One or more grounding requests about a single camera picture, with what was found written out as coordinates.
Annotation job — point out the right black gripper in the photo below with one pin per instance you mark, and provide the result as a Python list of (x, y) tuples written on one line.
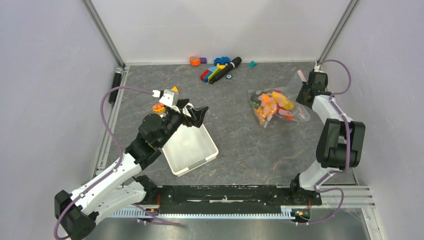
[(299, 98)]

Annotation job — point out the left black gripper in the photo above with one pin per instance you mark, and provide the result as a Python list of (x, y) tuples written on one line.
[(197, 114)]

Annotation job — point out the yellow toy fruit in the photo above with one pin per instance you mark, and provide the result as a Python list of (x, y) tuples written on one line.
[(282, 101)]

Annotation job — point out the clear zip top bag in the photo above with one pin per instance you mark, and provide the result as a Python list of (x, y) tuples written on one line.
[(290, 90)]

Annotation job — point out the red toy chili pepper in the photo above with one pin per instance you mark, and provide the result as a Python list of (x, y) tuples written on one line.
[(288, 116)]

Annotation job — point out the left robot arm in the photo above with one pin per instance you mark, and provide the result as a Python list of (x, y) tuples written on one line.
[(78, 212)]

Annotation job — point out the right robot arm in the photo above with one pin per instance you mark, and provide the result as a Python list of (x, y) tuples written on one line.
[(340, 144)]

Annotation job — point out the orange toy peeled tangerine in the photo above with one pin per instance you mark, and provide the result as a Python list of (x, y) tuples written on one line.
[(159, 108)]

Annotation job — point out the multicolour toy block stack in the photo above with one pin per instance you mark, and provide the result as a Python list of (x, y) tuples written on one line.
[(210, 73)]

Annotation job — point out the white perforated plastic basket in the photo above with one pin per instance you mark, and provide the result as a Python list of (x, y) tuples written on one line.
[(188, 149)]

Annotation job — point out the blue toy car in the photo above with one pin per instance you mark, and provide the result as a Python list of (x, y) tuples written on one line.
[(221, 61)]

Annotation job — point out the teal toy block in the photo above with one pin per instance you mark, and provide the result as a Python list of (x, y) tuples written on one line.
[(252, 64)]

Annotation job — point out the black microphone on table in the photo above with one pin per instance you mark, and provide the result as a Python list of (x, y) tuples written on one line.
[(232, 65)]

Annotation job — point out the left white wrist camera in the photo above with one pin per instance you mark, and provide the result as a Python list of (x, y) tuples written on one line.
[(167, 97)]

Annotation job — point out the black microphone by wall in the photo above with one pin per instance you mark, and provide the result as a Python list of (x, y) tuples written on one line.
[(118, 72)]

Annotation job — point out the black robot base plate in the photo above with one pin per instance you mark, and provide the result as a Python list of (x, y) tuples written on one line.
[(225, 199)]

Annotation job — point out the white slotted cable duct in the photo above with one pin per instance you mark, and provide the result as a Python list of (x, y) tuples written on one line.
[(134, 212)]

